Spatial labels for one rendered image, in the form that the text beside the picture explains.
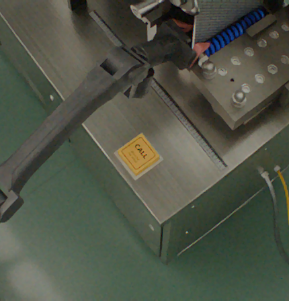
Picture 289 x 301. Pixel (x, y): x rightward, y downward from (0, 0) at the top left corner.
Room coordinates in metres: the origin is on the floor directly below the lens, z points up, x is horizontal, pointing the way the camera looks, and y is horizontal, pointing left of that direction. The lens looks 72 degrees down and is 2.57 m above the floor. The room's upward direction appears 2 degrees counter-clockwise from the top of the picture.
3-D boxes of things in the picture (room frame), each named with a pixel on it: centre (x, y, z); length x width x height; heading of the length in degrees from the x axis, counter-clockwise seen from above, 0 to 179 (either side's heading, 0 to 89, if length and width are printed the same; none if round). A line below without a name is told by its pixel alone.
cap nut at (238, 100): (0.60, -0.22, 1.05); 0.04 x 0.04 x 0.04
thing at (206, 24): (0.80, -0.22, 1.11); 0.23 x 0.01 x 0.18; 125
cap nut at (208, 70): (0.67, -0.15, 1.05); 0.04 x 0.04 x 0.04
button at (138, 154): (0.52, 0.01, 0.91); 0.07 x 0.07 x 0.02; 35
